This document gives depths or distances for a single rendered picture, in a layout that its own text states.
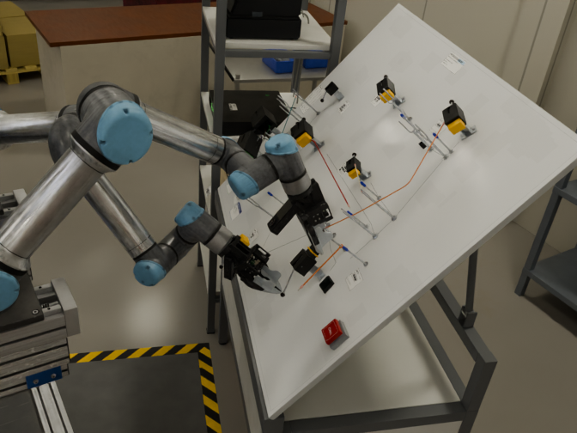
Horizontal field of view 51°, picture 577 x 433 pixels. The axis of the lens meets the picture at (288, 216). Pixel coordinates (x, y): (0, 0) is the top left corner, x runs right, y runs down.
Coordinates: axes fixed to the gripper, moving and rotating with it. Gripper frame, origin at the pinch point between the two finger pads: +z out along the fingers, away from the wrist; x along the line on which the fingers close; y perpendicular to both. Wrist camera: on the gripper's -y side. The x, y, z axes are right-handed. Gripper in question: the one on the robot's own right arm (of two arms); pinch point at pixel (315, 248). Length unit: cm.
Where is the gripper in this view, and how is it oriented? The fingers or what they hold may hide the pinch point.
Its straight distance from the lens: 171.5
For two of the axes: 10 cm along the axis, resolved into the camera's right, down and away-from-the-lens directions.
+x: -3.1, -4.4, 8.4
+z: 3.5, 7.7, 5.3
